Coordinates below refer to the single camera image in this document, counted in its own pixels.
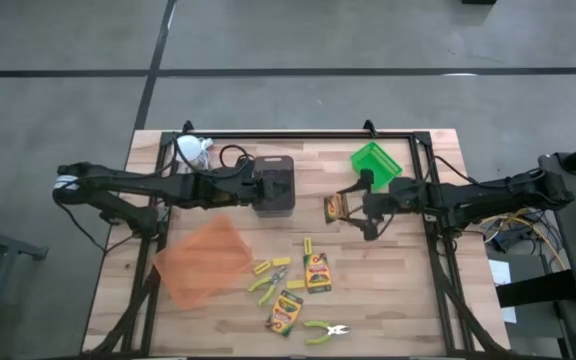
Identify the brown snack packet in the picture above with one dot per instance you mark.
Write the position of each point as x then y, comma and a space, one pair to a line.
335, 209

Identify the dark grey plastic bin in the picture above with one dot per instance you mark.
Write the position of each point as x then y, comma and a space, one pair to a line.
274, 210

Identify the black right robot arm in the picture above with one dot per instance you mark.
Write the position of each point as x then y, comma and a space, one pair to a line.
493, 195

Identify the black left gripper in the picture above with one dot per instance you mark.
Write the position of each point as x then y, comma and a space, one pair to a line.
238, 190

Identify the white paper sheet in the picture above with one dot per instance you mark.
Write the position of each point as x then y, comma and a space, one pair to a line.
500, 272

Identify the orange translucent plastic bin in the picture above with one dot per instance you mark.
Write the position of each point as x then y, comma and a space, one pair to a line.
203, 260

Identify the pale green block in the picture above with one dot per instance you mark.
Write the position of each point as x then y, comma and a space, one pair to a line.
268, 286
325, 330

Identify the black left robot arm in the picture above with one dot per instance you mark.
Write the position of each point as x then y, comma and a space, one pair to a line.
118, 177

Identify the green plastic mesh basket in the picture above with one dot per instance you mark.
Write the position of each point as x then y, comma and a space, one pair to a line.
380, 160

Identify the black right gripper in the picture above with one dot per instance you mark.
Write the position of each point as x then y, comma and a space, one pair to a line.
385, 202

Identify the black metal table frame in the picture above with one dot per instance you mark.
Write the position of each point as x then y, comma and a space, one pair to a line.
293, 135

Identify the yellow green crayon box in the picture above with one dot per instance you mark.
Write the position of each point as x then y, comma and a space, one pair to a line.
317, 272
284, 312

